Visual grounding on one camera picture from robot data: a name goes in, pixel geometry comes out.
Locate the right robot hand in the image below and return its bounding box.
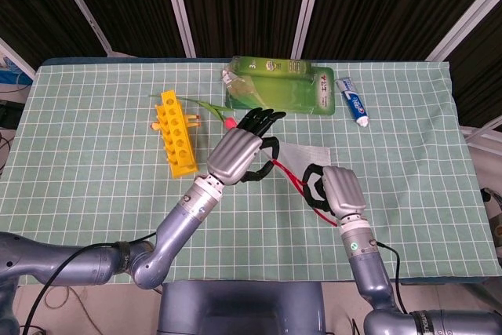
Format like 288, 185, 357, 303
302, 162, 368, 221

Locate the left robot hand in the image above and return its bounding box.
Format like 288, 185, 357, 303
206, 107, 286, 186

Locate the white mesh zipper pouch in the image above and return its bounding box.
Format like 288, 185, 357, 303
260, 140, 339, 228

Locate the pink artificial tulip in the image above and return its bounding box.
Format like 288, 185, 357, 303
148, 94, 238, 130

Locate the yellow test tube rack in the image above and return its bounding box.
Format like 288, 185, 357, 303
155, 90, 200, 179

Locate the green blister package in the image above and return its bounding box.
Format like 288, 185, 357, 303
221, 55, 336, 116

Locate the white blue toothpaste tube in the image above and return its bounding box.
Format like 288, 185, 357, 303
334, 77, 370, 128

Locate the green checkered tablecloth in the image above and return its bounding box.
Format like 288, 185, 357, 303
10, 58, 493, 285

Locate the blue-grey robot torso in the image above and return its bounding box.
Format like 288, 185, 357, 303
156, 280, 325, 335

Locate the white blue box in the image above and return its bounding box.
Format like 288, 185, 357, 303
0, 38, 35, 86

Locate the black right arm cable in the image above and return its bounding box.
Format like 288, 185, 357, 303
375, 239, 409, 313

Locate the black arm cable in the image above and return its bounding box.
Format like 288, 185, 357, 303
375, 239, 409, 313
21, 232, 158, 335

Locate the white partition post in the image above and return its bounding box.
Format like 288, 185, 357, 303
426, 0, 502, 62
290, 0, 326, 60
159, 0, 196, 58
47, 0, 115, 57

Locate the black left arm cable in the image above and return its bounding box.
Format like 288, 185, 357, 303
21, 232, 158, 335

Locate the thin floor cable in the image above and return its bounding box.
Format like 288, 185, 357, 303
44, 286, 95, 324

